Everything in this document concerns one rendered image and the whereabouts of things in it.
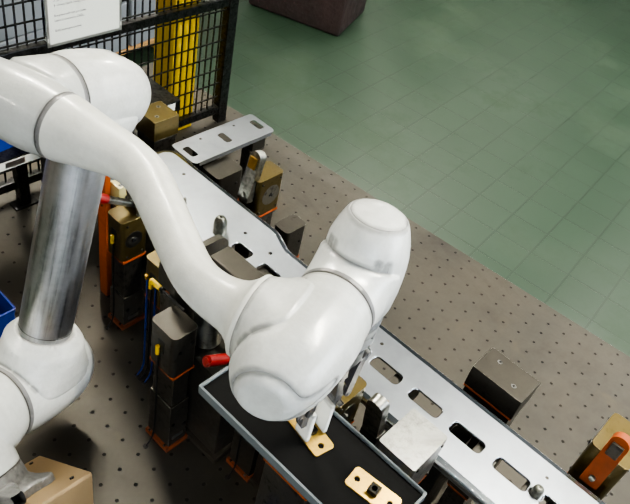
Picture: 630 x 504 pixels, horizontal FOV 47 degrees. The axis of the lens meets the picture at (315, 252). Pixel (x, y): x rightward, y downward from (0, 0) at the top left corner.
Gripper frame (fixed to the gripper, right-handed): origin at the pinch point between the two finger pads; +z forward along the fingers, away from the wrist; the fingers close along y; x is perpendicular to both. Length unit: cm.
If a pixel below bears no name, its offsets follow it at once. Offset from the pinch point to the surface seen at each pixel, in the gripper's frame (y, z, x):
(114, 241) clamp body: -1, 22, 70
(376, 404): 16.6, 9.5, 1.1
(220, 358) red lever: -4.2, 5.7, 20.2
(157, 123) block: 24, 14, 98
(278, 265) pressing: 28, 20, 46
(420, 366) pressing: 38.0, 20.1, 8.3
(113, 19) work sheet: 27, 2, 130
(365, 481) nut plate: 2.3, 3.8, -11.3
